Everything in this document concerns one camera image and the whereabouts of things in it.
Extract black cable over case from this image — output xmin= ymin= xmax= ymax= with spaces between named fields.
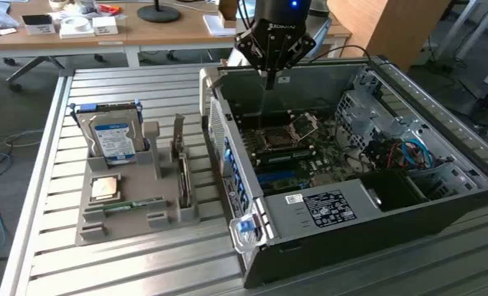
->
xmin=308 ymin=44 xmax=373 ymax=62

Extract CPU socket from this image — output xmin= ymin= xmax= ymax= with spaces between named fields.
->
xmin=259 ymin=128 xmax=295 ymax=152

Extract blue case latch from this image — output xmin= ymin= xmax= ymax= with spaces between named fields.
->
xmin=235 ymin=217 xmax=255 ymax=236

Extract grey parts rack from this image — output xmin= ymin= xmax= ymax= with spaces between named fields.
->
xmin=75 ymin=120 xmax=201 ymax=246

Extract plain white box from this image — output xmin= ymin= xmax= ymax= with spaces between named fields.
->
xmin=92 ymin=16 xmax=119 ymax=36

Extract brown cardboard box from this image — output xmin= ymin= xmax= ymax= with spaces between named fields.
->
xmin=217 ymin=0 xmax=248 ymax=29

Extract metal socket cover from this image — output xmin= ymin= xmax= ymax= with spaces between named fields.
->
xmin=287 ymin=112 xmax=321 ymax=139

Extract orange plastic item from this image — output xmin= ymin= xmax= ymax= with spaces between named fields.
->
xmin=99 ymin=3 xmax=124 ymax=16

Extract green motherboard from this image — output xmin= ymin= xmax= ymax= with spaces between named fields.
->
xmin=243 ymin=113 xmax=372 ymax=192

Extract white box with tape roll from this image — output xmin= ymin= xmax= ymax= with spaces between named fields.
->
xmin=57 ymin=17 xmax=96 ymax=39

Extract hard disk with blue caddy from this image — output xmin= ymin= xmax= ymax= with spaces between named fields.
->
xmin=68 ymin=99 xmax=151 ymax=169

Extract blue disk wire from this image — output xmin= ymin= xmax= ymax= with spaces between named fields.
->
xmin=401 ymin=140 xmax=433 ymax=169

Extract RAM stick with white label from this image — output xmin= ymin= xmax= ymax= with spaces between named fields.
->
xmin=255 ymin=149 xmax=315 ymax=167

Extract white floor cable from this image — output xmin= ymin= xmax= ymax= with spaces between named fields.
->
xmin=0 ymin=129 xmax=43 ymax=148

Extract stack of white papers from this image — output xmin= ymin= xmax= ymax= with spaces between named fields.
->
xmin=201 ymin=14 xmax=237 ymax=38

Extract red disk wire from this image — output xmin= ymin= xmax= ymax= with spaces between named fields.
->
xmin=385 ymin=143 xmax=405 ymax=169

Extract black round lamp base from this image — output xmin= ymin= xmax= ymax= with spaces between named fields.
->
xmin=136 ymin=0 xmax=181 ymax=23

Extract blue expansion slot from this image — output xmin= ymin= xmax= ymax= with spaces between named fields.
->
xmin=257 ymin=171 xmax=297 ymax=186

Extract white box with black top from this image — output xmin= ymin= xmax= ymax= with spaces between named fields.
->
xmin=20 ymin=14 xmax=57 ymax=35

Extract wooden desk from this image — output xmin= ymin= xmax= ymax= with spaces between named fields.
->
xmin=0 ymin=0 xmax=244 ymax=59

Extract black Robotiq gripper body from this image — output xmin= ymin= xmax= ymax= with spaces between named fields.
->
xmin=249 ymin=0 xmax=313 ymax=70

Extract green RAM stick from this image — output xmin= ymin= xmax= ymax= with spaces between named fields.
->
xmin=85 ymin=199 xmax=167 ymax=213

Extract grey power supply unit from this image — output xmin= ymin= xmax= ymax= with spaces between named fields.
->
xmin=264 ymin=180 xmax=383 ymax=238

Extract CPU chip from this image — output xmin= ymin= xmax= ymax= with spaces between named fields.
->
xmin=92 ymin=177 xmax=119 ymax=200

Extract Nvidia graphics card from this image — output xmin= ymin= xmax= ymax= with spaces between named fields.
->
xmin=171 ymin=113 xmax=193 ymax=208

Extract black open PC case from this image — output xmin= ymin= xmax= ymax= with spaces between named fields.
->
xmin=199 ymin=55 xmax=488 ymax=289

